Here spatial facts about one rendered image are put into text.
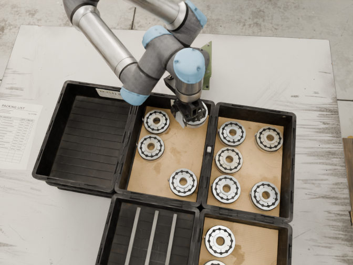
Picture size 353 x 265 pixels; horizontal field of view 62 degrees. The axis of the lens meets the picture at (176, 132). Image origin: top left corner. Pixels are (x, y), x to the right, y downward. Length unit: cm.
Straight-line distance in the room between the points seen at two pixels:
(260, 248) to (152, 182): 45
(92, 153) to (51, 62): 61
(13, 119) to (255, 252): 118
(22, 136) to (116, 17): 150
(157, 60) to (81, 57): 86
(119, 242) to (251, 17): 208
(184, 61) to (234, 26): 189
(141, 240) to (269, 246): 44
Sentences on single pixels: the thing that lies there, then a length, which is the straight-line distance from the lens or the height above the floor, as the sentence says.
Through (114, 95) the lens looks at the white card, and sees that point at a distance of 123.
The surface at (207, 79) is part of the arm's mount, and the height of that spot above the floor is 79.
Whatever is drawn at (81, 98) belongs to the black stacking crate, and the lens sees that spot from 133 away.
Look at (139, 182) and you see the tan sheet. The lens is 114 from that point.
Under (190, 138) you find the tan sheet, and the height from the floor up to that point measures 83.
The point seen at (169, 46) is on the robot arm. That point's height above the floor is 133.
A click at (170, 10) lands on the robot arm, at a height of 109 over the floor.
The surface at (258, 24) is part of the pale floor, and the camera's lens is 263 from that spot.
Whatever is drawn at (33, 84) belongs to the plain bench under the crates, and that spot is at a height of 70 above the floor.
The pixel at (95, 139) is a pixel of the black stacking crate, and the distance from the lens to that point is 123.
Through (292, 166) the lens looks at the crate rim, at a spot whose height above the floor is 92.
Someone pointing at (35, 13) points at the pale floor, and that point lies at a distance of 294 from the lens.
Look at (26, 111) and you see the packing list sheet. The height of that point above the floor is 70.
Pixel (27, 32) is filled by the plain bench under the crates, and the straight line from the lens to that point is 181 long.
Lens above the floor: 194
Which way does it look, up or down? 69 degrees down
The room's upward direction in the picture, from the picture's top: 4 degrees counter-clockwise
